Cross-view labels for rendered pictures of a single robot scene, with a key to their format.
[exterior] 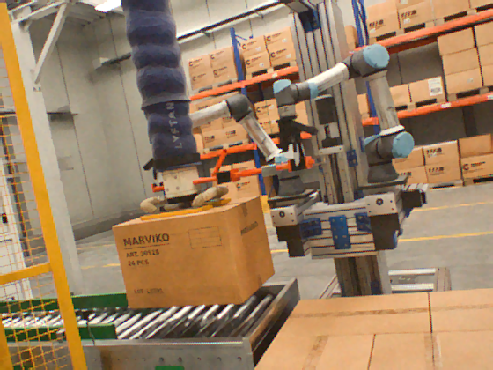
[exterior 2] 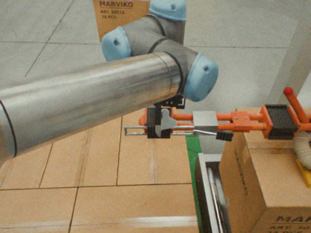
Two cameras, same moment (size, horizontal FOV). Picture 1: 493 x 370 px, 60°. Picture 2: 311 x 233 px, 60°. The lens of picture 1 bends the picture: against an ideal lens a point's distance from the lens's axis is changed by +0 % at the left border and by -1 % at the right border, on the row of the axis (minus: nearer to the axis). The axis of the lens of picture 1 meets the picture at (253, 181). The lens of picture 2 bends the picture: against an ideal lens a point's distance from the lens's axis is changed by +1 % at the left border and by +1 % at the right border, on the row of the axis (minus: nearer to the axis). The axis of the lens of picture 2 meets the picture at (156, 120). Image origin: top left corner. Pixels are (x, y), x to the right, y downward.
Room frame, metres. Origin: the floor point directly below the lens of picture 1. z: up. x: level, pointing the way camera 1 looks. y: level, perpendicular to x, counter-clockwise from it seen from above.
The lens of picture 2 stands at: (2.30, -0.43, 1.78)
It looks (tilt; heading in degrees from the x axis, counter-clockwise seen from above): 46 degrees down; 156
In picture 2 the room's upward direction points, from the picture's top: straight up
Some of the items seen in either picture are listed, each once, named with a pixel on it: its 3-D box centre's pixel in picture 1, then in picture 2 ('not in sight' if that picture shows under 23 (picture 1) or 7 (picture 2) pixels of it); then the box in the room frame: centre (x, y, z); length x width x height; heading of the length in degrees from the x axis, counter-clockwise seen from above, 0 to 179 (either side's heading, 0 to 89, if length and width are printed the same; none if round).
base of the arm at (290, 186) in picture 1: (290, 185); not in sight; (2.35, -0.20, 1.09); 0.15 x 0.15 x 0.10
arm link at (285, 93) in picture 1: (283, 93); (166, 25); (1.81, -0.20, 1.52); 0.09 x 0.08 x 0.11; 112
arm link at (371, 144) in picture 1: (378, 148); not in sight; (2.13, -0.64, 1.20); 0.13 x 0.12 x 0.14; 22
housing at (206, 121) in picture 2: (271, 170); (203, 123); (1.86, -0.09, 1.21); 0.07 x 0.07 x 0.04; 66
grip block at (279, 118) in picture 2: (227, 176); (277, 121); (1.94, 0.11, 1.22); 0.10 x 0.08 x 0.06; 156
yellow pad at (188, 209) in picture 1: (175, 209); not in sight; (1.96, 0.38, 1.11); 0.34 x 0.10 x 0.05; 66
